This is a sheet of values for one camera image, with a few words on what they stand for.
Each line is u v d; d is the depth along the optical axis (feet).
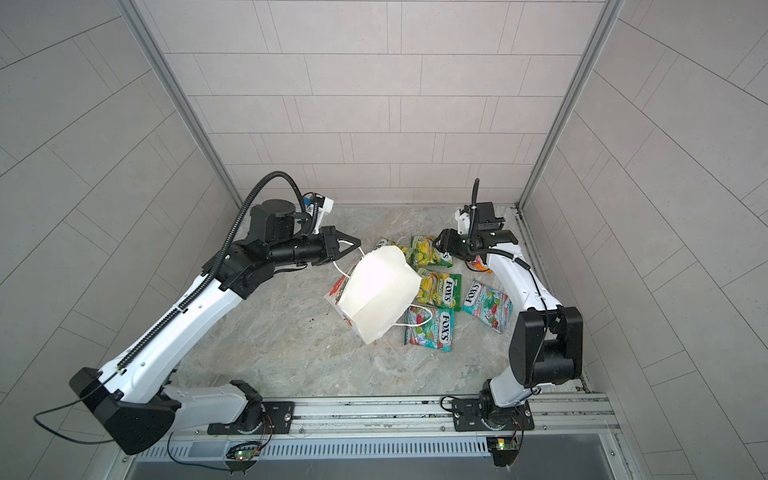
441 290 2.99
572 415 2.39
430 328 2.71
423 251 3.26
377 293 3.02
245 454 2.10
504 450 2.23
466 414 2.33
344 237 2.03
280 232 1.65
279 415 2.33
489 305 2.87
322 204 1.96
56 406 1.15
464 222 2.58
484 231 2.16
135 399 1.25
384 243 3.35
